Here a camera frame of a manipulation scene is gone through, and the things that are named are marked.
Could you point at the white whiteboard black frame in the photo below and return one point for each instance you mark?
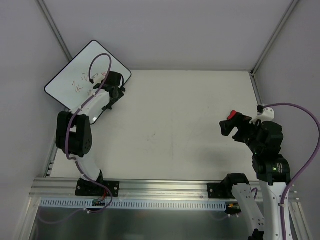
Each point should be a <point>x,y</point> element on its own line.
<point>71,86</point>

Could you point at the left corner aluminium post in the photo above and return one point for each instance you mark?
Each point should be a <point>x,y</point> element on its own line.
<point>54,28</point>

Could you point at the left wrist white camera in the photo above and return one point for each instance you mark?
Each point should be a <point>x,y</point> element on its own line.
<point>97,80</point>

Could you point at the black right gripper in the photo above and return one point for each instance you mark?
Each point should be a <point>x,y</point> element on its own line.
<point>240,127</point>

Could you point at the white slotted cable duct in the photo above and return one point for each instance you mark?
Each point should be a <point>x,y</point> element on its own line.
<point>134,204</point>

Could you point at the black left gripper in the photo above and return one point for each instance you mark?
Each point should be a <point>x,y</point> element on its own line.
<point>114,91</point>

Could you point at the right corner aluminium post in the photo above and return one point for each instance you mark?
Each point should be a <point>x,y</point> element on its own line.
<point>274,36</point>

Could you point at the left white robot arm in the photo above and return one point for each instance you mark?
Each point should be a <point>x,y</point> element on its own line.
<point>73,129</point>

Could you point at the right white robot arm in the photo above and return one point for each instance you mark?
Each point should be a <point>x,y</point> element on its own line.
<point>264,139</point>

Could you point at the yellow connector with wires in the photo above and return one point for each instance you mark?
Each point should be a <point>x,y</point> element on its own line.
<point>234,206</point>

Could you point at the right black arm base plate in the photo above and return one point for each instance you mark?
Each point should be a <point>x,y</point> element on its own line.
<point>219,191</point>

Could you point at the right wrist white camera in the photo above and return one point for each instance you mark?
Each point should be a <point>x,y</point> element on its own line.
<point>264,113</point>

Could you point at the small green circuit board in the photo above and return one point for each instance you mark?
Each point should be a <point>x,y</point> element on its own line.
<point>98,203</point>

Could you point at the left table edge aluminium rail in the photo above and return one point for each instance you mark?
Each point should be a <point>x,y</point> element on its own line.
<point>50,161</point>

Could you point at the corner aluminium post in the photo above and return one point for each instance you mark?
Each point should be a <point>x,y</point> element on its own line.
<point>54,28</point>
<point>274,36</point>

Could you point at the red bone-shaped eraser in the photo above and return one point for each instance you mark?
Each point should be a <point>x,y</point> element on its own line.
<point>232,114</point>

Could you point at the wrist white camera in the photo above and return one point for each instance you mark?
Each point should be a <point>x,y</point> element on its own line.
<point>97,80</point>
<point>264,113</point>

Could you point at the front aluminium rail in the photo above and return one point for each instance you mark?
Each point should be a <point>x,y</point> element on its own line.
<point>130,189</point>

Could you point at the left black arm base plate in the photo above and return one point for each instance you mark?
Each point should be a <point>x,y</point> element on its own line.
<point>88,189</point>

